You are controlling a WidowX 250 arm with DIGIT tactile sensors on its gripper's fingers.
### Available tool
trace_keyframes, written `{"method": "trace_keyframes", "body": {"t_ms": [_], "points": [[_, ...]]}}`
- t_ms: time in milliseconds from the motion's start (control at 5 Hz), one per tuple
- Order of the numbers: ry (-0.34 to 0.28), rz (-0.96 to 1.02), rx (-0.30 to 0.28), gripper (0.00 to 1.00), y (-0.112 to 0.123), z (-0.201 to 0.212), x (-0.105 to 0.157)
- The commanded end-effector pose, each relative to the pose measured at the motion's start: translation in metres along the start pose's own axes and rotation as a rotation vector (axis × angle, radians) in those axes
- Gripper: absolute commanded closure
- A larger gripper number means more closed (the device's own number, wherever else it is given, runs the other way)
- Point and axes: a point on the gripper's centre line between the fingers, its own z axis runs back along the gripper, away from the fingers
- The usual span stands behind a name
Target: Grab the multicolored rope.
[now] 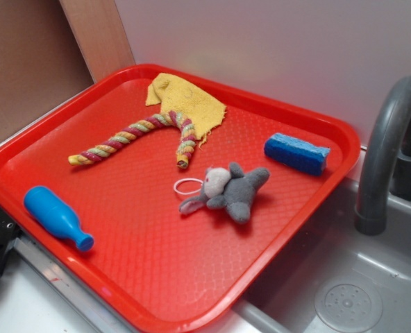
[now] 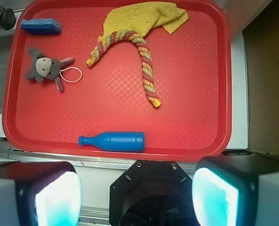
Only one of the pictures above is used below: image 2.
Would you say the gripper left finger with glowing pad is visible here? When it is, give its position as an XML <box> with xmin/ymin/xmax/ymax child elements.
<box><xmin>0</xmin><ymin>161</ymin><xmax>82</xmax><ymax>226</ymax></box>

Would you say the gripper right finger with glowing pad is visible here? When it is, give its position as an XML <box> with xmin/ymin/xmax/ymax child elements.
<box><xmin>192</xmin><ymin>155</ymin><xmax>279</xmax><ymax>226</ymax></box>

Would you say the blue plastic bottle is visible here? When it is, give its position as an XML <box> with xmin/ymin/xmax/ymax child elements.
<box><xmin>78</xmin><ymin>131</ymin><xmax>145</xmax><ymax>152</ymax></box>

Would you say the grey plush mouse toy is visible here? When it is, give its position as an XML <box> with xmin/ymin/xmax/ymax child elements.
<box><xmin>25</xmin><ymin>47</ymin><xmax>83</xmax><ymax>92</ymax></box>

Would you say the red plastic tray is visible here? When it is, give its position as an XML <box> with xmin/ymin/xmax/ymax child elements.
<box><xmin>2</xmin><ymin>0</ymin><xmax>231</xmax><ymax>161</ymax></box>

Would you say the blue sponge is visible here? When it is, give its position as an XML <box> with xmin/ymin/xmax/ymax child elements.
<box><xmin>20</xmin><ymin>18</ymin><xmax>62</xmax><ymax>35</ymax></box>

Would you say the yellow terry cloth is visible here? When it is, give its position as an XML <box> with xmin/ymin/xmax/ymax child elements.
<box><xmin>98</xmin><ymin>1</ymin><xmax>189</xmax><ymax>41</ymax></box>

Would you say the multicolored twisted rope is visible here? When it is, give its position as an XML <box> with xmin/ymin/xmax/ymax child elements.
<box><xmin>85</xmin><ymin>29</ymin><xmax>162</xmax><ymax>109</ymax></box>

